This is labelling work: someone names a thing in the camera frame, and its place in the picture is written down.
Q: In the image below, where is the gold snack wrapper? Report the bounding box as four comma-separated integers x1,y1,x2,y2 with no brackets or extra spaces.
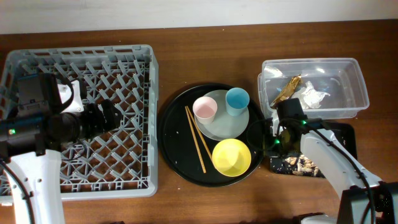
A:
271,75,302,109

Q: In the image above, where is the white tissue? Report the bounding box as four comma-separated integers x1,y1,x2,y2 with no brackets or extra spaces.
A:
292,81,330,110

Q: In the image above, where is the yellow plastic bowl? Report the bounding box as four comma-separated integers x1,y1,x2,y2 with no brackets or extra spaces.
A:
212,139,252,177

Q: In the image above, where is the grey round plate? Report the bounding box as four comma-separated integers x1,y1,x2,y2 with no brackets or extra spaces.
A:
195,90,249,141

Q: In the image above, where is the light blue plastic cup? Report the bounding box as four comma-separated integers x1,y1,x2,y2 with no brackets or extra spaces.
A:
225,88,250,116

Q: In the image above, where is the pink plastic cup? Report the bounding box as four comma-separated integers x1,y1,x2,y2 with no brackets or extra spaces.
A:
193,96,218,124

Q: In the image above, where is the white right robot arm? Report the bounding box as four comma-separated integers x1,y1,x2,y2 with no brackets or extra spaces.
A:
266,98,397,223

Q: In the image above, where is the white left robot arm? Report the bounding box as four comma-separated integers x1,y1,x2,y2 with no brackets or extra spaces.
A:
1,100,122,223

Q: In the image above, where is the black rectangular food-waste tray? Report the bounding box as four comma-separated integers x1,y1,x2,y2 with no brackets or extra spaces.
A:
269,122,358,178

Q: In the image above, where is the grey dishwasher rack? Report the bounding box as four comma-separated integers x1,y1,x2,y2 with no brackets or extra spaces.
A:
1,45,159,201

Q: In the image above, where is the clear plastic waste bin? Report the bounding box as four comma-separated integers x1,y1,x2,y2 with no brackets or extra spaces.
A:
257,58,369,119

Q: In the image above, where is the round black tray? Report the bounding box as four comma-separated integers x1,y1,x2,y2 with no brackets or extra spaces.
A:
157,83,267,187

